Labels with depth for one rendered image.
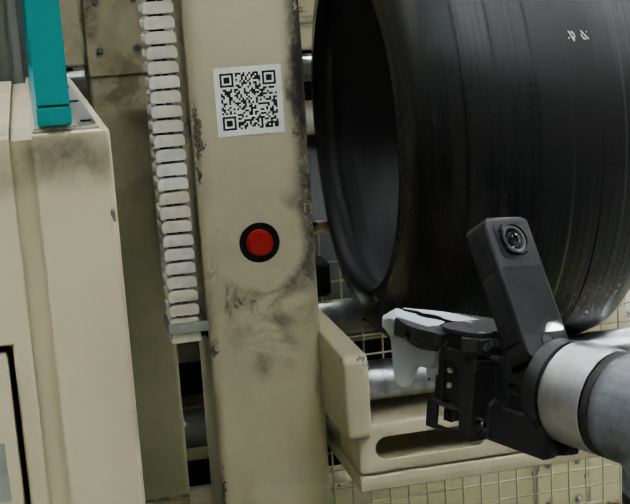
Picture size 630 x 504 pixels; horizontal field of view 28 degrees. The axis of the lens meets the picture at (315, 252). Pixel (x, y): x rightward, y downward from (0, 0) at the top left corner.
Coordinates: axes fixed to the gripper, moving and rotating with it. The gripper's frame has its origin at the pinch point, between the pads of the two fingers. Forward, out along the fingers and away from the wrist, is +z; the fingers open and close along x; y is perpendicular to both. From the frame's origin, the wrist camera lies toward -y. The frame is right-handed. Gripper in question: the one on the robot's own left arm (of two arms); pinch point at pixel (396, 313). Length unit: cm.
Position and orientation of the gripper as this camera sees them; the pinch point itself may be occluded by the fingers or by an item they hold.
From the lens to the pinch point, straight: 106.2
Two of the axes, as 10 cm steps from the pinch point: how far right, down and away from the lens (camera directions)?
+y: -0.5, 9.9, 1.3
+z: -5.7, -1.3, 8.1
